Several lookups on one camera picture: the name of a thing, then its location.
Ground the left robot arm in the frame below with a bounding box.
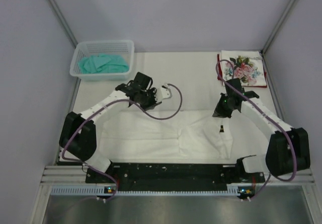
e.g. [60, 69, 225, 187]
[59, 72, 171, 182]

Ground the white perforated plastic basket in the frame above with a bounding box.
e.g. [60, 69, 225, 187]
[69, 40, 134, 81]

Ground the white t-shirt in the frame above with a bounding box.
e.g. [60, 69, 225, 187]
[99, 110, 233, 163]

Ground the folded red t-shirt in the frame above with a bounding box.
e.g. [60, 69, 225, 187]
[216, 53, 268, 89]

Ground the aluminium front frame rail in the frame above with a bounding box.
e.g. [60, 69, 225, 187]
[41, 166, 315, 186]

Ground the white slotted cable duct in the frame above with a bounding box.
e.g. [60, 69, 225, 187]
[51, 186, 252, 196]

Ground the right aluminium frame post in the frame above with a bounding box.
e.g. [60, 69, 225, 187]
[261, 0, 299, 55]

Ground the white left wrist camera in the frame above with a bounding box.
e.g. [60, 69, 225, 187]
[155, 83, 172, 103]

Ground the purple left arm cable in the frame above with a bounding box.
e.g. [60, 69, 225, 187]
[61, 83, 183, 202]

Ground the left aluminium frame post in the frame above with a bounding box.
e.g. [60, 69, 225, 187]
[47, 0, 78, 48]

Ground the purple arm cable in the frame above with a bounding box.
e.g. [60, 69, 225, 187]
[215, 59, 298, 199]
[61, 83, 183, 202]

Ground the aluminium frame post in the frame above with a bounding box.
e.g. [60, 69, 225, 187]
[47, 0, 78, 48]
[261, 0, 299, 55]

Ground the teal green t-shirt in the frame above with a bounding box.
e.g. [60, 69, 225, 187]
[77, 54, 129, 74]

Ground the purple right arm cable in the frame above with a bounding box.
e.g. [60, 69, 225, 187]
[215, 59, 298, 199]

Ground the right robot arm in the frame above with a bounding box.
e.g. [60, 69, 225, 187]
[212, 79, 310, 182]

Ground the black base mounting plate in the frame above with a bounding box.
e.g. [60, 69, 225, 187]
[86, 163, 265, 191]

